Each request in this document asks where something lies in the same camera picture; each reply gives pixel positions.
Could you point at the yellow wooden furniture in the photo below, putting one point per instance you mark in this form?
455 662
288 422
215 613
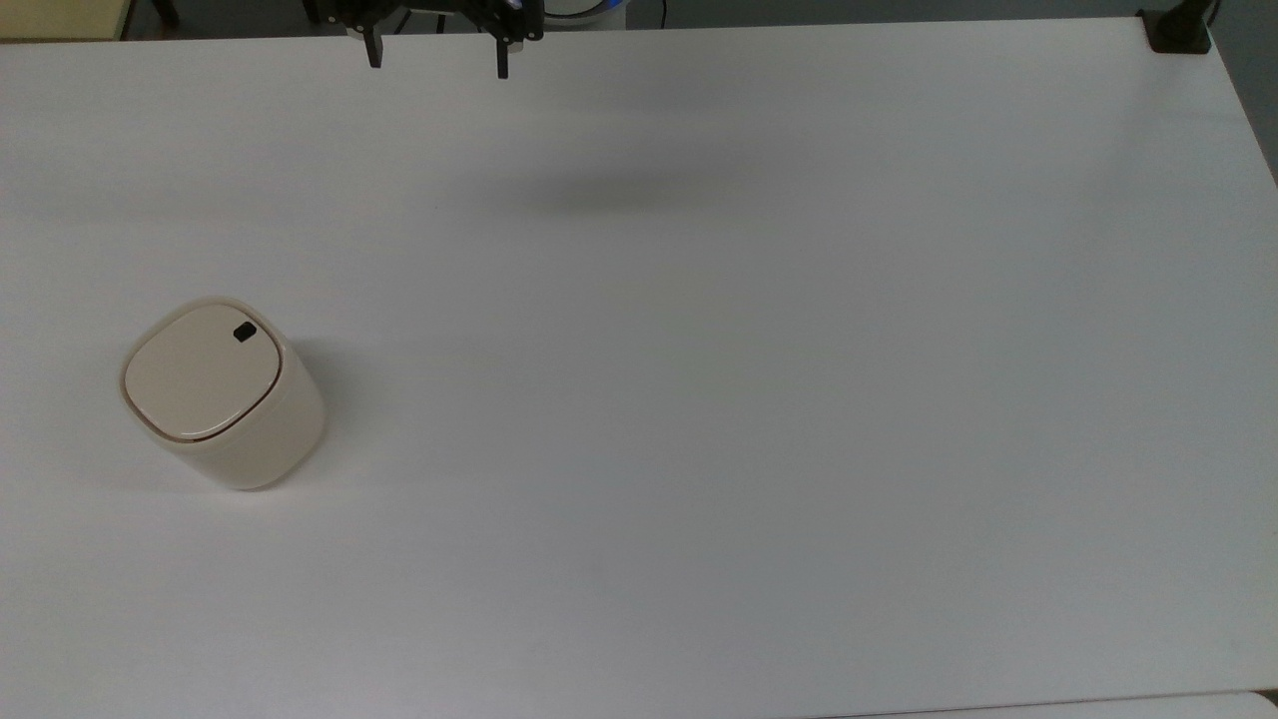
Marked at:
60 18

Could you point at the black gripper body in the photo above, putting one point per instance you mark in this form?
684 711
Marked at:
439 8

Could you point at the beige trash bin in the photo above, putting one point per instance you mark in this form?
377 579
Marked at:
262 419

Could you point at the black table clamp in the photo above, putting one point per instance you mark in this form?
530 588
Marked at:
1178 28

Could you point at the beige trash bin lid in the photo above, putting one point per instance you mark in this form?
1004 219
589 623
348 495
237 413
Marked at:
200 374

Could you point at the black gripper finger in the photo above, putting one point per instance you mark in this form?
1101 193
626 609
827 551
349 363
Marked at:
502 58
373 48

